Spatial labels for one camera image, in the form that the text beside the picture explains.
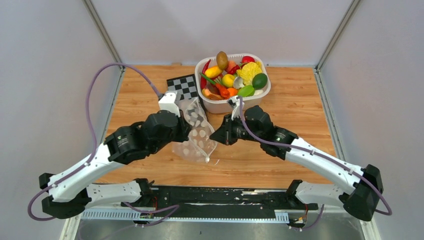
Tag light green leaf vegetable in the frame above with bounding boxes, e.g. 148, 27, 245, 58
237, 85, 256, 98

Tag white grey mushroom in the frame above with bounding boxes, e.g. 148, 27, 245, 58
233, 76, 245, 90

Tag dark green lime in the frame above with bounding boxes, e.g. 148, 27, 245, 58
252, 73, 268, 90

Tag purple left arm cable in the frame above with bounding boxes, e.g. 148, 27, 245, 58
27, 62, 167, 222

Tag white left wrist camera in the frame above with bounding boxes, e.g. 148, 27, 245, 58
158, 90, 181, 118

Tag black white checkerboard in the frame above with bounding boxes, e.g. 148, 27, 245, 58
166, 74, 199, 101

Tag green onion stalk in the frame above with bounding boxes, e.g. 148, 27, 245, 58
199, 72, 216, 85

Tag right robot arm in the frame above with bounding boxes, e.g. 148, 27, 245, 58
210, 105, 392, 222

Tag brown kiwi potato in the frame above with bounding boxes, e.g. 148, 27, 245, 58
216, 51, 229, 70

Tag red pepper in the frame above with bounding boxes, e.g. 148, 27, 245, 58
227, 65, 240, 75

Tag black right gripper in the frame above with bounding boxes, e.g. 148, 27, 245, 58
209, 113, 262, 146

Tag chocolate glazed eclair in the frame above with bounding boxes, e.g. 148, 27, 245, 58
201, 85, 224, 101

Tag yellow napa cabbage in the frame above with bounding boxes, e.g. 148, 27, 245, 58
236, 62, 263, 86

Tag clear dotted zip bag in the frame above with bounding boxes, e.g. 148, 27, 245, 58
172, 97, 217, 164

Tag orange tangerine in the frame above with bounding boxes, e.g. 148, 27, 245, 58
227, 87, 238, 98

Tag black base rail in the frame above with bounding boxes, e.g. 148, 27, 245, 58
130, 185, 319, 219

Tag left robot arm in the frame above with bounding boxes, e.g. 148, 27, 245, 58
39, 110, 192, 219

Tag yellow mango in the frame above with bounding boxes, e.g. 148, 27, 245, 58
205, 65, 223, 79

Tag long red chili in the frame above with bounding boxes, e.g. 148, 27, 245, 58
200, 59, 211, 90

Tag white plastic food tub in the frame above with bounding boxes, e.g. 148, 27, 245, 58
194, 53, 272, 115

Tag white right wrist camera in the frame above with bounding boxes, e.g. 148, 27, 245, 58
227, 95, 244, 120

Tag red apple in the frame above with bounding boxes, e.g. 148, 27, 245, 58
240, 55, 255, 65

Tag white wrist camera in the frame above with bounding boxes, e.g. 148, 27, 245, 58
227, 95, 244, 120
158, 90, 181, 118

